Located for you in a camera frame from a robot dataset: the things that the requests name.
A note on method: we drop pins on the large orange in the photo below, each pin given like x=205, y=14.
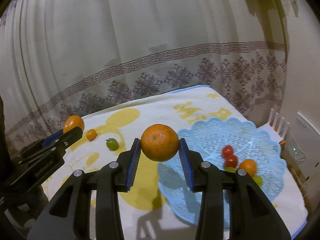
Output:
x=160, y=142

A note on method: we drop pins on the green tomato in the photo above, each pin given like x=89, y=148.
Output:
x=112, y=144
x=231, y=169
x=258, y=180

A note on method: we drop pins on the white slatted rail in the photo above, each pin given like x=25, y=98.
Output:
x=276, y=120

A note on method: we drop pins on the yellow and white printed blanket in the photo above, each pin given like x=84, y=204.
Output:
x=155, y=110

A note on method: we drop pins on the white appliance box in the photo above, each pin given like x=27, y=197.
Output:
x=307, y=140

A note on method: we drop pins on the light blue lace basket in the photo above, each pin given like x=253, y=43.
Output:
x=212, y=135

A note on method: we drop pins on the red tomato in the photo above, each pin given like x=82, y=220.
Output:
x=228, y=150
x=231, y=160

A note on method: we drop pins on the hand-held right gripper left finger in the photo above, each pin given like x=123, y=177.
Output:
x=132, y=165

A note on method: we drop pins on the small mandarin orange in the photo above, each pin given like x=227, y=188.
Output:
x=73, y=122
x=91, y=134
x=248, y=166

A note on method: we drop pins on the beige patterned curtain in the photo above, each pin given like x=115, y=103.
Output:
x=125, y=42

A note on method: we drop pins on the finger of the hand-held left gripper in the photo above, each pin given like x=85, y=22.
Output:
x=72, y=136

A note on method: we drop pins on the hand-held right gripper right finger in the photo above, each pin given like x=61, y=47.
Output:
x=186, y=165

